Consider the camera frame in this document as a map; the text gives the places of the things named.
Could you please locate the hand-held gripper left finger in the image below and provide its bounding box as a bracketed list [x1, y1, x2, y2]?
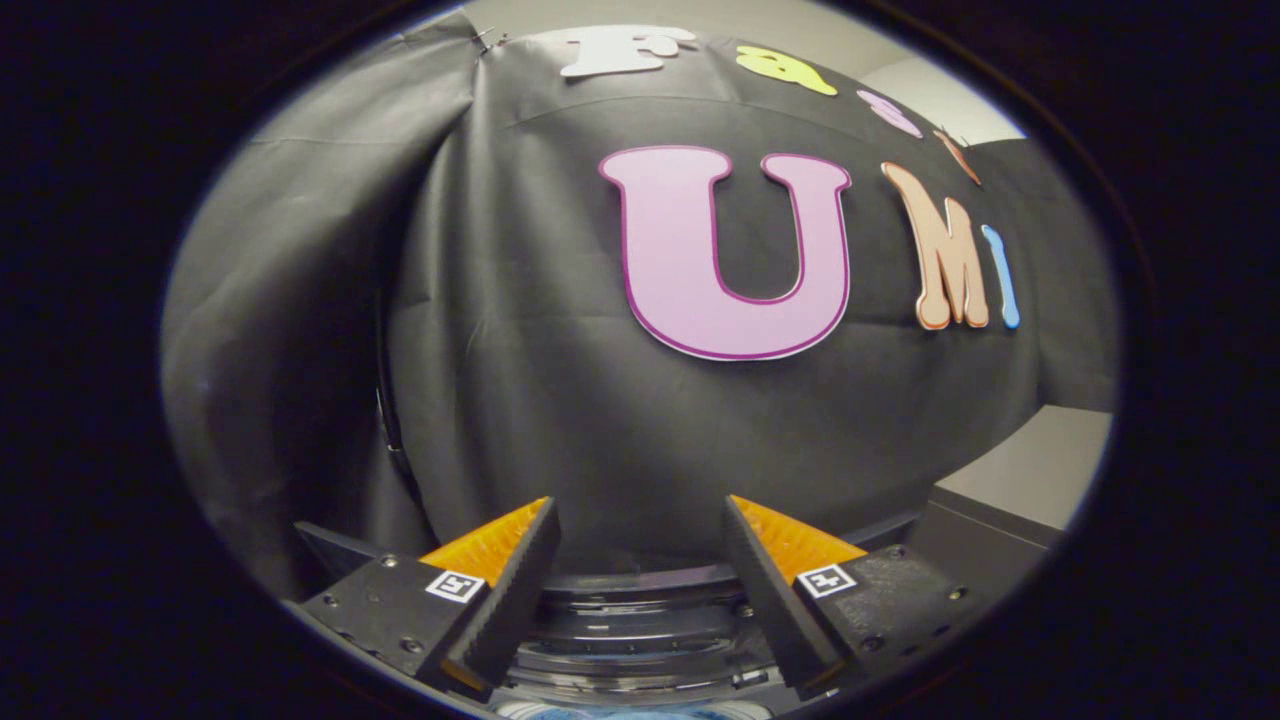
[297, 496, 562, 693]

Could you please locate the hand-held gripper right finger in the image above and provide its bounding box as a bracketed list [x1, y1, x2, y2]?
[721, 494, 993, 699]

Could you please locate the light blue shirt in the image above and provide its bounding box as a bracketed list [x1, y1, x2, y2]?
[520, 702, 741, 720]

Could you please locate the black backdrop cloth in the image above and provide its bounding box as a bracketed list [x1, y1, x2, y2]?
[160, 12, 1119, 601]

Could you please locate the beige cabinet with dark top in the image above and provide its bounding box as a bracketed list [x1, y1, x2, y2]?
[905, 405, 1114, 613]

